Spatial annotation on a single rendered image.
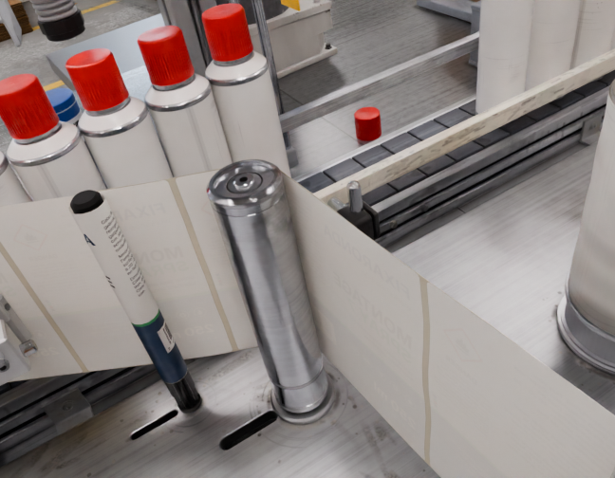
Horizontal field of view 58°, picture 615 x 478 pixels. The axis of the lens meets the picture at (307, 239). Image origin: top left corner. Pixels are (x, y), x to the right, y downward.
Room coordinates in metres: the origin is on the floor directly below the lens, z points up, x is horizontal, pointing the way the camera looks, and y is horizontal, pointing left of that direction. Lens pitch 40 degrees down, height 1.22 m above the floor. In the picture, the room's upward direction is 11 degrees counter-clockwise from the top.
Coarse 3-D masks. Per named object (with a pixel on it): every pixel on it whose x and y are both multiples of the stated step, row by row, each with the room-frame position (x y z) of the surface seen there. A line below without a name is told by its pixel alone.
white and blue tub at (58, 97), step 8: (56, 88) 0.84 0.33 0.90; (64, 88) 0.83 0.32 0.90; (48, 96) 0.81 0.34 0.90; (56, 96) 0.81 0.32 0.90; (64, 96) 0.80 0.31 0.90; (72, 96) 0.80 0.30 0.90; (56, 104) 0.78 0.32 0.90; (64, 104) 0.78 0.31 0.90; (72, 104) 0.79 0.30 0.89; (56, 112) 0.77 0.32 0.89; (64, 112) 0.78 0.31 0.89; (72, 112) 0.79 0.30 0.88; (80, 112) 0.80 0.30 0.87; (64, 120) 0.77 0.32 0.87; (72, 120) 0.78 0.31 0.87
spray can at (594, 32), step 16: (592, 0) 0.58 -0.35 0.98; (608, 0) 0.57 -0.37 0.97; (592, 16) 0.58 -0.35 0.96; (608, 16) 0.58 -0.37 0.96; (576, 32) 0.59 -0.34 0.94; (592, 32) 0.58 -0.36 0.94; (608, 32) 0.58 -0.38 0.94; (576, 48) 0.59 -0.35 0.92; (592, 48) 0.58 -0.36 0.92; (608, 48) 0.58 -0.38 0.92; (576, 64) 0.58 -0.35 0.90
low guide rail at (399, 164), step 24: (576, 72) 0.54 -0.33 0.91; (600, 72) 0.56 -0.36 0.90; (528, 96) 0.51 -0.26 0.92; (552, 96) 0.53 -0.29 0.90; (480, 120) 0.48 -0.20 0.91; (504, 120) 0.50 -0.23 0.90; (432, 144) 0.46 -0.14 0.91; (456, 144) 0.47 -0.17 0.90; (384, 168) 0.44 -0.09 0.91; (408, 168) 0.45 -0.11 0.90; (336, 192) 0.41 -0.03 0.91
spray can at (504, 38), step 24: (504, 0) 0.53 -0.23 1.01; (528, 0) 0.53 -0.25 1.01; (480, 24) 0.55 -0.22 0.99; (504, 24) 0.53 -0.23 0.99; (528, 24) 0.53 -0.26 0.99; (480, 48) 0.55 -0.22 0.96; (504, 48) 0.53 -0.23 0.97; (528, 48) 0.53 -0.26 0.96; (480, 72) 0.55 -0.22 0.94; (504, 72) 0.53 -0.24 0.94; (480, 96) 0.54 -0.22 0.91; (504, 96) 0.53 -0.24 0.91
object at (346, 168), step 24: (576, 96) 0.55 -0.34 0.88; (432, 120) 0.56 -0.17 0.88; (456, 120) 0.55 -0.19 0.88; (528, 120) 0.52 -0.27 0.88; (384, 144) 0.53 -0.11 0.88; (408, 144) 0.52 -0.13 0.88; (480, 144) 0.49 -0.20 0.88; (336, 168) 0.50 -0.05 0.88; (360, 168) 0.49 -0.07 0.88; (432, 168) 0.47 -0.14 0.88; (312, 192) 0.47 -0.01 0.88; (384, 192) 0.44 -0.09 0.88
